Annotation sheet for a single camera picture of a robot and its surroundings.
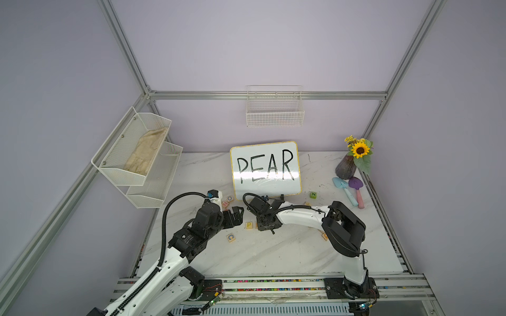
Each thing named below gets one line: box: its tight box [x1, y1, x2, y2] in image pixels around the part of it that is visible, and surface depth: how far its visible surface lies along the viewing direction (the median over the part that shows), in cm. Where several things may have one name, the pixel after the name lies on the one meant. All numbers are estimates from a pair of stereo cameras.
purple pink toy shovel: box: [348, 176, 366, 210], surface depth 105 cm
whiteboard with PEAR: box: [229, 140, 302, 201], surface depth 100 cm
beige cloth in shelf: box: [123, 127, 169, 175], surface depth 81 cm
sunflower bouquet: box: [344, 134, 374, 176], surface depth 92 cm
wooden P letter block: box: [245, 221, 254, 230], surface depth 92 cm
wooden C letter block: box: [226, 233, 236, 243], surface depth 88 cm
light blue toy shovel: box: [332, 177, 359, 207], surface depth 106 cm
